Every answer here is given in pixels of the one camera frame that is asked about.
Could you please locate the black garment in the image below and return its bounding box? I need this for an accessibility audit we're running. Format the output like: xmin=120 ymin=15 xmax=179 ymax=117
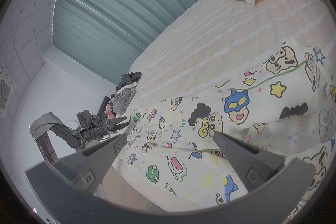
xmin=115 ymin=71 xmax=142 ymax=92

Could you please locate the bed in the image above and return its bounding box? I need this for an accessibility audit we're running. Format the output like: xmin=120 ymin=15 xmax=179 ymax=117
xmin=100 ymin=0 xmax=336 ymax=218

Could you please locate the pink garment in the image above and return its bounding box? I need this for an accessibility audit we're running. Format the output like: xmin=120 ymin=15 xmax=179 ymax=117
xmin=105 ymin=103 xmax=116 ymax=120

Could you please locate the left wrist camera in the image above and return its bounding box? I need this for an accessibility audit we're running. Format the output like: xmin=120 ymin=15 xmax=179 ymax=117
xmin=76 ymin=111 xmax=93 ymax=125

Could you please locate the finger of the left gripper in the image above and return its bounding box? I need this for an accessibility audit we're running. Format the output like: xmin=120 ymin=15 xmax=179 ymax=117
xmin=108 ymin=123 xmax=130 ymax=132
xmin=106 ymin=116 xmax=128 ymax=127

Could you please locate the white ceiling air vent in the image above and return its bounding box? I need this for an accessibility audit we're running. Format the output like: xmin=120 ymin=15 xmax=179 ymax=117
xmin=0 ymin=65 xmax=18 ymax=116

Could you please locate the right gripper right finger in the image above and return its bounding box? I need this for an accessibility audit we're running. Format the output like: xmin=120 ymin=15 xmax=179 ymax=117
xmin=213 ymin=132 xmax=286 ymax=194

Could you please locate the white printed pyjama top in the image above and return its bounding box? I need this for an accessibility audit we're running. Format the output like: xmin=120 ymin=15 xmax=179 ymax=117
xmin=118 ymin=39 xmax=336 ymax=221

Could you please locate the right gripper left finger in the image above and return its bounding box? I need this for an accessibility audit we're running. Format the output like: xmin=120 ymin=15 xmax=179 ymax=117
xmin=56 ymin=134 xmax=128 ymax=191

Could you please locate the grey garment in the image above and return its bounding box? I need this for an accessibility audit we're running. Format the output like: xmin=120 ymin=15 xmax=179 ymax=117
xmin=110 ymin=83 xmax=138 ymax=116

